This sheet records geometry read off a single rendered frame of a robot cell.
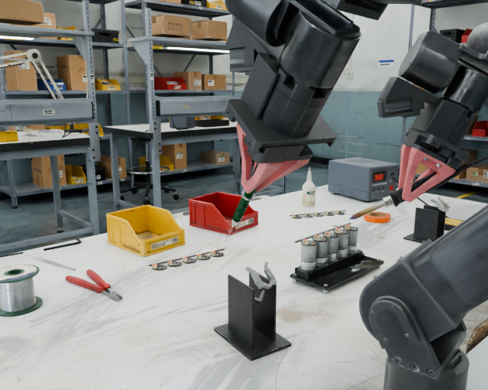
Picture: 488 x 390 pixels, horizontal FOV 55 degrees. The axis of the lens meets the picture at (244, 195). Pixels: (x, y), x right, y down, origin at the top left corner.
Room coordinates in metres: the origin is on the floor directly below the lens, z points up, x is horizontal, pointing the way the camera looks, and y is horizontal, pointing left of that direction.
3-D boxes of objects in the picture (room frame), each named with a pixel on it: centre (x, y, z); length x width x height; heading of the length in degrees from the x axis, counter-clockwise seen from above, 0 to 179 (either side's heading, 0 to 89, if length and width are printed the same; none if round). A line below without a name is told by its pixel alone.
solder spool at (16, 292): (0.60, 0.31, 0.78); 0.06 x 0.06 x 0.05
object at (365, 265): (0.72, -0.15, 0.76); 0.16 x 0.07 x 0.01; 134
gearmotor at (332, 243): (0.73, -0.14, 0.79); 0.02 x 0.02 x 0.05
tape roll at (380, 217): (1.04, -0.30, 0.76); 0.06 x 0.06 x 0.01
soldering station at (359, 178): (1.28, -0.33, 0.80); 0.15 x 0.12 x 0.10; 33
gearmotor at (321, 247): (0.71, -0.12, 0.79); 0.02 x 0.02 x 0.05
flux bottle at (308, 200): (1.18, -0.16, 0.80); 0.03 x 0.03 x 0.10
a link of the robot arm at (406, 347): (0.37, -0.15, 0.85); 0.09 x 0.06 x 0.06; 141
